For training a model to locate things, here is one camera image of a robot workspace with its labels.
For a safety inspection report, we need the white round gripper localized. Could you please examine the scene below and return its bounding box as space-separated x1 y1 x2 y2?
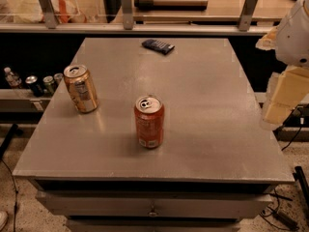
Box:
256 0 309 131

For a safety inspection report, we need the red coke can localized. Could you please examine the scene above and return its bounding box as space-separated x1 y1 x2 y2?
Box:
134 95 165 149

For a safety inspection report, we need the dark blue rxbar wrapper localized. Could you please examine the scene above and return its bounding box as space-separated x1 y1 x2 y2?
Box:
142 39 175 55

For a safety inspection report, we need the gold soda can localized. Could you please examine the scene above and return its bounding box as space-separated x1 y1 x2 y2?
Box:
64 65 98 113

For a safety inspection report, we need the silver shelf can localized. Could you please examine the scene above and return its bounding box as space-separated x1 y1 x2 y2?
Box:
53 72 63 85

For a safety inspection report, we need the green shelf can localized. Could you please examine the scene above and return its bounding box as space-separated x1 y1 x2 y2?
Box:
42 75 57 95

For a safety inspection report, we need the dark blue shelf can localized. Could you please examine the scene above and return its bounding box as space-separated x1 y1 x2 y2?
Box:
25 75 44 97

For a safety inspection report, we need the grey cabinet drawer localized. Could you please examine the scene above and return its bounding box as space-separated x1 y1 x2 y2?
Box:
36 191 271 220

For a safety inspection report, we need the white orange plastic bag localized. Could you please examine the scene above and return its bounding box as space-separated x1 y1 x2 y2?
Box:
14 0 88 24

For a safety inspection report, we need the clear plastic water bottle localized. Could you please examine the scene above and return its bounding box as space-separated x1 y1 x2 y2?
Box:
4 67 22 89

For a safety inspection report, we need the right metal rail bracket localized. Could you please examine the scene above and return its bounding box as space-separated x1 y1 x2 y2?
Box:
238 0 258 31

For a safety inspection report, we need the metal rail bracket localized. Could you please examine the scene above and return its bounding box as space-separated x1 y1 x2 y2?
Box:
39 0 59 29
121 0 134 30
238 0 258 31

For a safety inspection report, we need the black power adapter cable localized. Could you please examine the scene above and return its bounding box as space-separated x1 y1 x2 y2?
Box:
259 190 300 232

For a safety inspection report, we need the middle metal rail bracket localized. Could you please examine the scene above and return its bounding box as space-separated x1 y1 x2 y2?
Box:
121 0 134 30

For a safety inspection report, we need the metal drawer handle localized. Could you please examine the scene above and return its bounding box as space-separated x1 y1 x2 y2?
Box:
148 202 158 218

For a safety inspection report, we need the left metal rail bracket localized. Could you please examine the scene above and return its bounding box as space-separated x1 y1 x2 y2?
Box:
39 0 59 29

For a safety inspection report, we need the black floor cable left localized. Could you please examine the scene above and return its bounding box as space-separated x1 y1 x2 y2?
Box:
0 158 19 232

